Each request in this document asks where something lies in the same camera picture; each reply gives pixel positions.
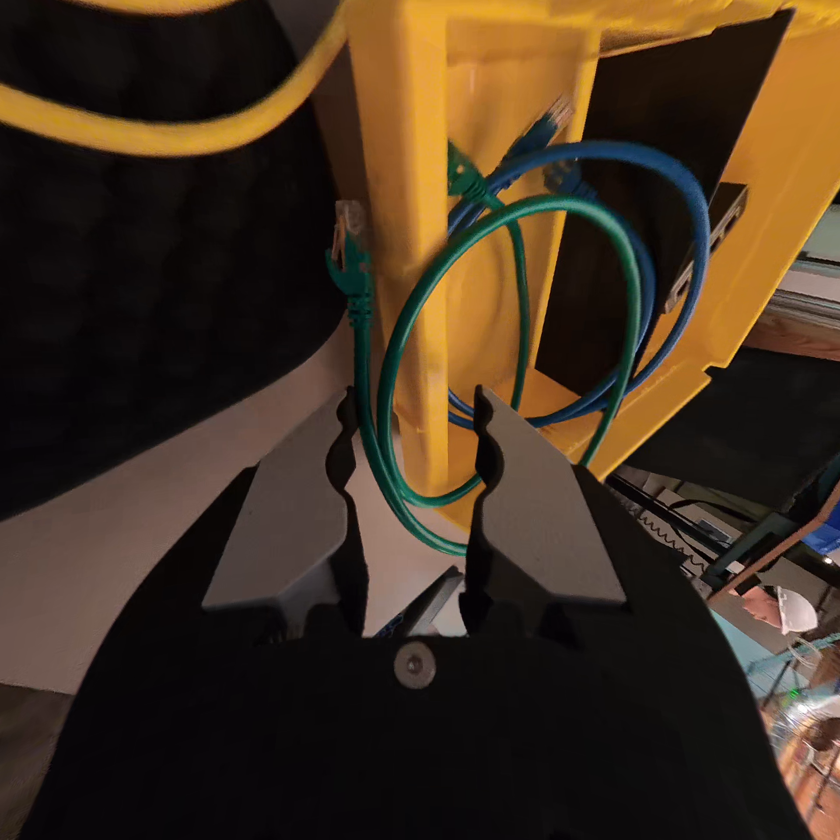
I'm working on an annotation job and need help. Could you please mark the yellow ethernet cable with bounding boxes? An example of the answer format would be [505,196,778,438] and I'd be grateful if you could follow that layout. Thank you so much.
[0,0,349,157]

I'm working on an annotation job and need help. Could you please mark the black bin divider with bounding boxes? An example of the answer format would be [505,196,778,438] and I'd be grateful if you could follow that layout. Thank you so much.
[535,10,795,388]

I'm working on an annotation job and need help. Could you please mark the yellow plastic bin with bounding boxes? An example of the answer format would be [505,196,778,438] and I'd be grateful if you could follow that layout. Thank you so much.
[344,0,840,526]

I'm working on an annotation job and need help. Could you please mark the green ethernet cable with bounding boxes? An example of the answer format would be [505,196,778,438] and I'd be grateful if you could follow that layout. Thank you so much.
[325,141,644,557]

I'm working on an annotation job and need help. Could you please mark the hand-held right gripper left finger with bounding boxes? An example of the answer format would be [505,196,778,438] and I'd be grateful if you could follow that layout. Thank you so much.
[202,387,368,637]

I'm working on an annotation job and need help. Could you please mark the blue ethernet cable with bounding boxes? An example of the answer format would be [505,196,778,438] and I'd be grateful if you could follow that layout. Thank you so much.
[446,95,713,427]

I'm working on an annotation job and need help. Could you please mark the black wrist rest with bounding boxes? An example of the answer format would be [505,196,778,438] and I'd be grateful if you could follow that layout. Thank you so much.
[0,0,349,522]

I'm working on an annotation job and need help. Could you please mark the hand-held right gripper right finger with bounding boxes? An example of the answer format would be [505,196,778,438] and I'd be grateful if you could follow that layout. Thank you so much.
[458,385,629,639]

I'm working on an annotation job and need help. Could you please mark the black ethernet switch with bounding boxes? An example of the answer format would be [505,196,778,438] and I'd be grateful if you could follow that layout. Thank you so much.
[663,184,749,316]

